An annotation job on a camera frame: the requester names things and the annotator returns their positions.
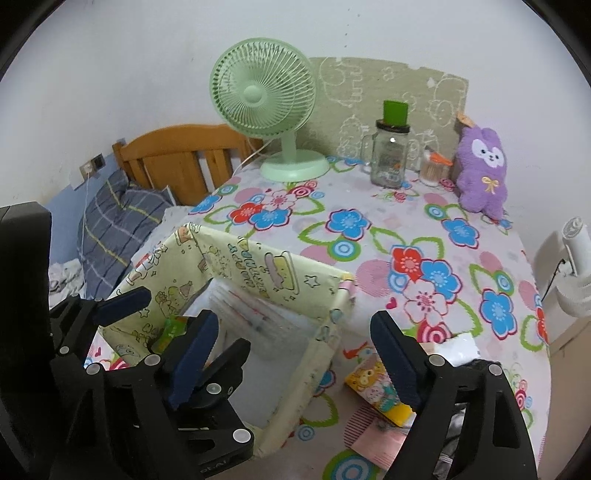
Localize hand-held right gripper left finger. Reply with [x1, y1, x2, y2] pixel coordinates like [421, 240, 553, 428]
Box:
[51, 311, 221, 480]

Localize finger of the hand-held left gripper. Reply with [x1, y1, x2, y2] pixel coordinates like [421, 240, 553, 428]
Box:
[48, 286, 153, 363]
[178, 338, 256, 462]

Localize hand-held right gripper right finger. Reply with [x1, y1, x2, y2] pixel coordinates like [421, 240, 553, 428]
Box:
[370, 311, 540, 480]

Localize black fuzzy cloth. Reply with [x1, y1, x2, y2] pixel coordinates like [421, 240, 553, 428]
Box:
[450, 357, 492, 377]

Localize yellow printed fabric basket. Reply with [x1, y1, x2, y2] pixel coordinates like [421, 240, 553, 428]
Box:
[99, 222, 357, 460]

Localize yellow cartoon tissue box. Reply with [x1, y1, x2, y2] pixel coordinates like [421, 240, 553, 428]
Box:
[344, 357, 414, 428]

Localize green packet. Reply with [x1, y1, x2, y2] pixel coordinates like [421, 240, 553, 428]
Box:
[148, 316, 188, 354]

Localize grey crumpled cloth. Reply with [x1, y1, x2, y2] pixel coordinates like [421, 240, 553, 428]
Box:
[48, 258, 86, 305]

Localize clear plastic bag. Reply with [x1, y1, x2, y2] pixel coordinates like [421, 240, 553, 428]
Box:
[185, 279, 324, 361]

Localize white tissue pack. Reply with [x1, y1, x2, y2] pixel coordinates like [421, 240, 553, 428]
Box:
[418, 332, 478, 367]

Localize blue bed sheet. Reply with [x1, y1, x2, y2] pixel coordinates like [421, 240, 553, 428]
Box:
[44, 168, 134, 301]

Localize grey white cloth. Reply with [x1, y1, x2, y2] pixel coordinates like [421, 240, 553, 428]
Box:
[436, 401, 469, 476]

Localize plaid grey pillow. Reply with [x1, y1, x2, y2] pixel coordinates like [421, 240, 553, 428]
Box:
[78, 168, 176, 301]

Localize floral tablecloth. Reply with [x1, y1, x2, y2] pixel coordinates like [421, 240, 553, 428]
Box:
[90, 154, 555, 480]

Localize wooden headboard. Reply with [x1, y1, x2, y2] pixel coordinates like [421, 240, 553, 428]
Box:
[112, 124, 252, 206]

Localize beige wooden door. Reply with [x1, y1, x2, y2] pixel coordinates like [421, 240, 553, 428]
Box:
[547, 314, 591, 462]

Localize clear swab holder orange lid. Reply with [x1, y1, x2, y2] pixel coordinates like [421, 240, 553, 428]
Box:
[419, 147, 451, 186]

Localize brown box with orange tag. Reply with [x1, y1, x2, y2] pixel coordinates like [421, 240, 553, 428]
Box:
[450, 111, 476, 185]

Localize purple plush toy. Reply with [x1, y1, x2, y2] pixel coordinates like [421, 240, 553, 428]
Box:
[455, 126, 509, 221]

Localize white standing fan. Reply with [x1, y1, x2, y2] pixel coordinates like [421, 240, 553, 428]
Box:
[531, 217, 591, 319]

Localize glass jar with green lid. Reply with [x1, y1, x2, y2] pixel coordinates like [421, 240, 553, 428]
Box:
[362, 100, 411, 189]

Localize green desk fan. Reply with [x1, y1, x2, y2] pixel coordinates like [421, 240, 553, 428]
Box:
[209, 39, 331, 182]

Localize white charging cable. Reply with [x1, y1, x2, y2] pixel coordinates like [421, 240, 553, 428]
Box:
[76, 171, 90, 259]

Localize wall outlet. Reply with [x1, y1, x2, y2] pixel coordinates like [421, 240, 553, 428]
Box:
[79, 154, 105, 176]

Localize black fan cable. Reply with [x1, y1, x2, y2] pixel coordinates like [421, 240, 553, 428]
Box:
[541, 258, 568, 301]

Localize white fan cable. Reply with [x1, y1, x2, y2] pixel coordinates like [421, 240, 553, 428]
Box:
[231, 138, 269, 178]

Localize green patterned wall sheet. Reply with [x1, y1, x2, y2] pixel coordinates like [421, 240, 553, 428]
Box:
[295, 56, 471, 160]

